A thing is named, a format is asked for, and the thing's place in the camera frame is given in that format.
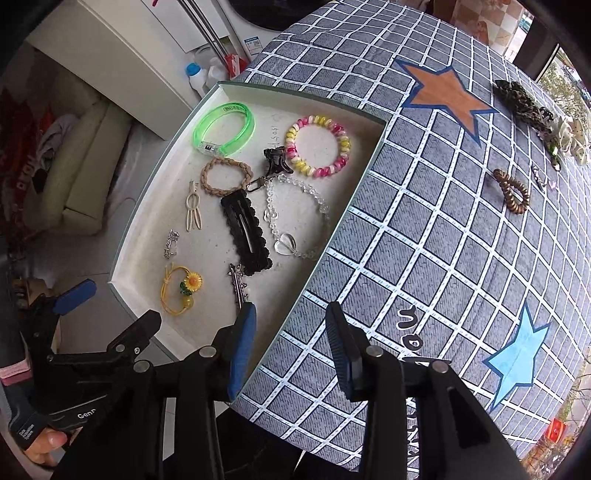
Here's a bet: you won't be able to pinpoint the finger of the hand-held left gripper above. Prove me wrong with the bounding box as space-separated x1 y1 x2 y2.
106 310 162 358
27 279 98 335

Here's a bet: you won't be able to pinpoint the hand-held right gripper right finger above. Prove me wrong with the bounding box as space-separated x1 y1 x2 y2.
324 301 532 480

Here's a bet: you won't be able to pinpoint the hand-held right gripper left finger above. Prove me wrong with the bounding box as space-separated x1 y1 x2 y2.
51 302 257 480

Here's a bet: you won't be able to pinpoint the silver star alligator clip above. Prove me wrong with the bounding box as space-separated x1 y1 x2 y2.
226 263 250 308

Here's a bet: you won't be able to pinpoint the shallow pale green tray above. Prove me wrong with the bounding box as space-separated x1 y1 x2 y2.
108 80 387 407

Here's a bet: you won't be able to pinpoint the yellow sunflower hair tie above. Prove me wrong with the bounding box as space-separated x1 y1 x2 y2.
161 263 204 317

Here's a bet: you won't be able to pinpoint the black scalloped snap clip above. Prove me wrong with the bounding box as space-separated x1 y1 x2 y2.
220 190 274 277

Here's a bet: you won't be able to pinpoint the clear crystal bead chain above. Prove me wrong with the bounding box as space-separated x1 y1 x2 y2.
247 174 332 261

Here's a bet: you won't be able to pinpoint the beige openwork hair clip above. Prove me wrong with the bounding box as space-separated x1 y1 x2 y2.
183 181 204 232

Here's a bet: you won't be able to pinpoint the beige braided bracelet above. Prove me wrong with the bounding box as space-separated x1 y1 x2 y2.
200 157 254 195

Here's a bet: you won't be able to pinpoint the black hair claw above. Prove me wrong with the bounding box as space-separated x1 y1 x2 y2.
262 145 294 178

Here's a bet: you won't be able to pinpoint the person's left hand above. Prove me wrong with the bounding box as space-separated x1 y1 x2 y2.
23 427 70 467

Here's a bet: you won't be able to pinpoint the cream sofa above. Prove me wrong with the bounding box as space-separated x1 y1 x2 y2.
23 99 134 236

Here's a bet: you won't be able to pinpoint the grey checked star tablecloth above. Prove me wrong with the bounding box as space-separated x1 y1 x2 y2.
228 0 591 474

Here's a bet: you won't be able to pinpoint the pile of clothes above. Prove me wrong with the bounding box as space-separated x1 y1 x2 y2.
0 88 79 199

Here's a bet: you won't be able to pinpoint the white cabinet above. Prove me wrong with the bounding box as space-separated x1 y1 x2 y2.
25 0 218 141

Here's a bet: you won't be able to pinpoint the white bottle blue cap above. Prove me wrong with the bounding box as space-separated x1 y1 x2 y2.
185 62 208 95

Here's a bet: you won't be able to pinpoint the clear plastic bottle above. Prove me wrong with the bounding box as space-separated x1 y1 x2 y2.
205 58 229 86

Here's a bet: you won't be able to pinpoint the leopard print scrunchie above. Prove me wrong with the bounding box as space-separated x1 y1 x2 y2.
494 79 553 137

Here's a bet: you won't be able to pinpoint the white washing machine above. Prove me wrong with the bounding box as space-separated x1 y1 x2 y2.
152 0 342 65

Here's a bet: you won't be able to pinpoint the checked cushion chair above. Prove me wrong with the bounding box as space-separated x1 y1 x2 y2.
429 0 536 58

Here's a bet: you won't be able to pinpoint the translucent green bracelet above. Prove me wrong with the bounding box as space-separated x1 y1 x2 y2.
191 102 256 155

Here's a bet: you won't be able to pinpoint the pink yellow spiral hair tie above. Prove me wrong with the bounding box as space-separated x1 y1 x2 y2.
284 114 350 178

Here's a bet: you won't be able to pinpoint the brown spiral hair tie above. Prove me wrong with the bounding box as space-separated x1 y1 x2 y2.
492 168 532 215

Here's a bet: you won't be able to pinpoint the red-handled steel mop poles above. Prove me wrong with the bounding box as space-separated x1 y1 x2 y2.
150 0 250 77

